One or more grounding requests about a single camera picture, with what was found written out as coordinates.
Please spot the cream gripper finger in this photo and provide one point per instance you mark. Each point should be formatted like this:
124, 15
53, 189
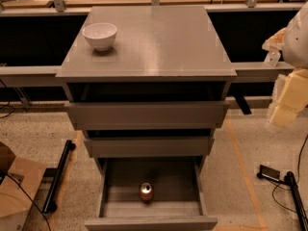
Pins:
275, 42
281, 117

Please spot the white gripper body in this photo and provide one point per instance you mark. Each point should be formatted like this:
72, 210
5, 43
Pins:
297, 43

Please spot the red coke can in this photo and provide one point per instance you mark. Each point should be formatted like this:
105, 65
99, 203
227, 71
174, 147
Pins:
146, 192

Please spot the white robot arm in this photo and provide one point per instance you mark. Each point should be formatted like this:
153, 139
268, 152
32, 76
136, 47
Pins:
295, 47

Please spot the grey open bottom drawer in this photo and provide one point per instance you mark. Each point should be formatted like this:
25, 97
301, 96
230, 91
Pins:
178, 201

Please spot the grey drawer cabinet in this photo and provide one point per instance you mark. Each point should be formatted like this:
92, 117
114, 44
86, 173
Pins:
161, 54

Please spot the grey middle drawer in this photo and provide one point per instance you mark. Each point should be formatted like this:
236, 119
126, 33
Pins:
149, 147

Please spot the grey top drawer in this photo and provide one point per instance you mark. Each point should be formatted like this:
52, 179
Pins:
146, 115

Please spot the clear sanitizer pump bottle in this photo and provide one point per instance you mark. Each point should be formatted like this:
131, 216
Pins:
272, 58

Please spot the small black floor device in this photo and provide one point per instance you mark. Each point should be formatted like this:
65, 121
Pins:
269, 173

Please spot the black bar stand right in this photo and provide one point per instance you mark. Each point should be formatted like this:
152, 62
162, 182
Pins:
291, 182

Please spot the black bar stand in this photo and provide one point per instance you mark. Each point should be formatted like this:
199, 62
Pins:
291, 182
55, 173

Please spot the white ceramic bowl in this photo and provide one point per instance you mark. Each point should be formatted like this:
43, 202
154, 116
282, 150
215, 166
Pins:
101, 36

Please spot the black bar stand left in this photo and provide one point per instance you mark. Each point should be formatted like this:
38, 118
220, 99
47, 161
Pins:
55, 173

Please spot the brown cardboard box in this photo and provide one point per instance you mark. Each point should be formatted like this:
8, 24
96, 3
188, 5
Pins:
18, 189

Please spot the grey metal rail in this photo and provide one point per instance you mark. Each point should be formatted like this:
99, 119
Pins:
45, 76

